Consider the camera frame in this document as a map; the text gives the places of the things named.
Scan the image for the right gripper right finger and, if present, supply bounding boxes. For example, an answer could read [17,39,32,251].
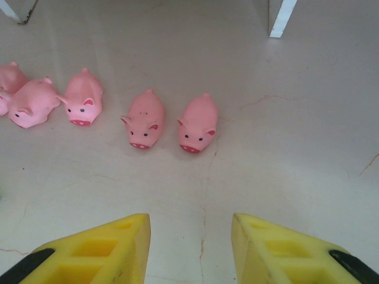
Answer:
[231,212,379,284]

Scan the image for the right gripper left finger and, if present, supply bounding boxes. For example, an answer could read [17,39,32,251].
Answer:
[0,212,152,284]

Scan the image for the pink plastic pig toy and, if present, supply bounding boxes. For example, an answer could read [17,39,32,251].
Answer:
[176,92,220,154]
[55,67,104,128]
[8,76,62,129]
[120,88,165,151]
[0,60,30,116]

